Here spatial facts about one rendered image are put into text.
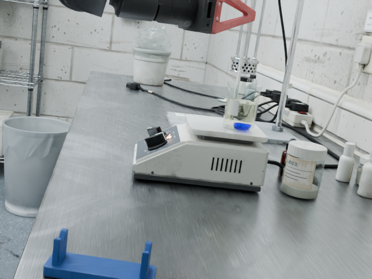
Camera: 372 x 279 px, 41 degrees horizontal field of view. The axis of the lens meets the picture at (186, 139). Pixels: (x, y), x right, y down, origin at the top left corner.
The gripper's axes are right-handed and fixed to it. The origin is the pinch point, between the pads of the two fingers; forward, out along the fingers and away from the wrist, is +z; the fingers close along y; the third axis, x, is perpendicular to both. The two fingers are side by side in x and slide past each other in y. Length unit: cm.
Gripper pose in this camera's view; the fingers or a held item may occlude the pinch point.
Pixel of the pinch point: (248, 15)
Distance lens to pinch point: 76.6
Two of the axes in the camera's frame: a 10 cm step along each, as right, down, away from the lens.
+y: -3.2, -2.6, 9.1
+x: -1.4, 9.6, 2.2
